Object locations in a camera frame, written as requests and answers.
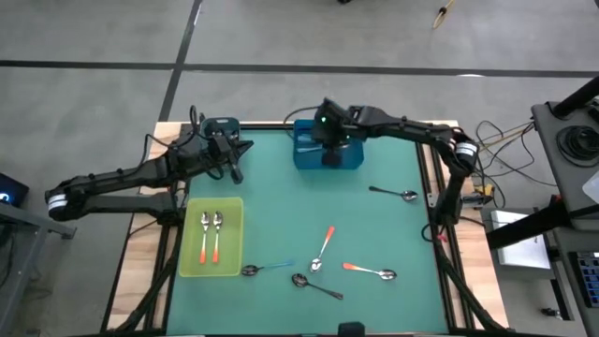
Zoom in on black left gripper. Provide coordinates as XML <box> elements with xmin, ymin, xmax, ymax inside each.
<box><xmin>203</xmin><ymin>133</ymin><xmax>255</xmax><ymax>183</ymax></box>

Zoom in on black coiled cable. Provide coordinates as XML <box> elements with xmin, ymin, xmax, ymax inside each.
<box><xmin>555</xmin><ymin>125</ymin><xmax>599</xmax><ymax>169</ymax></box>

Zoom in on blue plastic bin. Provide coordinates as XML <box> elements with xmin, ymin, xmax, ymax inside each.
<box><xmin>292</xmin><ymin>118</ymin><xmax>365</xmax><ymax>170</ymax></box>

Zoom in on control panel with blue buttons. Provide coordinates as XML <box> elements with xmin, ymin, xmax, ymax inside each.
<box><xmin>566</xmin><ymin>250</ymin><xmax>599</xmax><ymax>324</ymax></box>

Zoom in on dark laptop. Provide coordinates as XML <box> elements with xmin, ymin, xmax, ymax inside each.
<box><xmin>0</xmin><ymin>171</ymin><xmax>30</xmax><ymax>210</ymax></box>

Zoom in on teal table mat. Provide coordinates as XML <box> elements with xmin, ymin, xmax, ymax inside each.
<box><xmin>166</xmin><ymin>126</ymin><xmax>451</xmax><ymax>335</ymax></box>

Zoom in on yellow hanging cable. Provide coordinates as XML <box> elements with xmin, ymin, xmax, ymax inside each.
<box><xmin>431</xmin><ymin>0</ymin><xmax>456</xmax><ymax>31</ymax></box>

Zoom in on grey side table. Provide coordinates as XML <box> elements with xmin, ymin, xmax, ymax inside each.
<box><xmin>0</xmin><ymin>200</ymin><xmax>78</xmax><ymax>337</ymax></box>

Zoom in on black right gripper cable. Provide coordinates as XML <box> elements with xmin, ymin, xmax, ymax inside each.
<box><xmin>282</xmin><ymin>105</ymin><xmax>324</xmax><ymax>141</ymax></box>

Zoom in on white flat box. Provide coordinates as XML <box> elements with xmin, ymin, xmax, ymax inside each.
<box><xmin>489</xmin><ymin>209</ymin><xmax>552</xmax><ymax>271</ymax></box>

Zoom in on yellow-green plastic bin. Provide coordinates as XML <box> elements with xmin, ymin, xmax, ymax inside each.
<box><xmin>178</xmin><ymin>196</ymin><xmax>245</xmax><ymax>278</ymax></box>

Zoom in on dark teal plastic bin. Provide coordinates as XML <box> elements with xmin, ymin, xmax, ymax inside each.
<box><xmin>199</xmin><ymin>116</ymin><xmax>241</xmax><ymax>141</ymax></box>

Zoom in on black pole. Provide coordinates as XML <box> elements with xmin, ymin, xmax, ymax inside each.
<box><xmin>551</xmin><ymin>75</ymin><xmax>599</xmax><ymax>119</ymax></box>

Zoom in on grey equipment cart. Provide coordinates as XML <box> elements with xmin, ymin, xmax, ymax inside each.
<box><xmin>531</xmin><ymin>100</ymin><xmax>599</xmax><ymax>230</ymax></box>

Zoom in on black cart bar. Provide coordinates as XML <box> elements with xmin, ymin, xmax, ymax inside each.
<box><xmin>486</xmin><ymin>200</ymin><xmax>570</xmax><ymax>252</ymax></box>

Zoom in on black-handled metal spoon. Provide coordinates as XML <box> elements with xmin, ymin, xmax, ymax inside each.
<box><xmin>368</xmin><ymin>184</ymin><xmax>419</xmax><ymax>203</ymax></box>
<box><xmin>291</xmin><ymin>272</ymin><xmax>344</xmax><ymax>301</ymax></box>

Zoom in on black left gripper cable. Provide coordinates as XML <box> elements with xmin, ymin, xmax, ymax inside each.
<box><xmin>189</xmin><ymin>105</ymin><xmax>226</xmax><ymax>182</ymax></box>

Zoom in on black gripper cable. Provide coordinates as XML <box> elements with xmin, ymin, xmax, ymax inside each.
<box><xmin>282</xmin><ymin>105</ymin><xmax>324</xmax><ymax>141</ymax></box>
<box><xmin>189</xmin><ymin>105</ymin><xmax>226</xmax><ymax>182</ymax></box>

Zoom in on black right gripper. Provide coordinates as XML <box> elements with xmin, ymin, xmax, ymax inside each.
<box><xmin>312</xmin><ymin>96</ymin><xmax>364</xmax><ymax>150</ymax></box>

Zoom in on loose black floor cables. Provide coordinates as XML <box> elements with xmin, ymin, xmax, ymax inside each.
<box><xmin>472</xmin><ymin>119</ymin><xmax>558</xmax><ymax>188</ymax></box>

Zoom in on black table-level camera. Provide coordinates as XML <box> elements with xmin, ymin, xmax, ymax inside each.
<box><xmin>337</xmin><ymin>320</ymin><xmax>366</xmax><ymax>337</ymax></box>

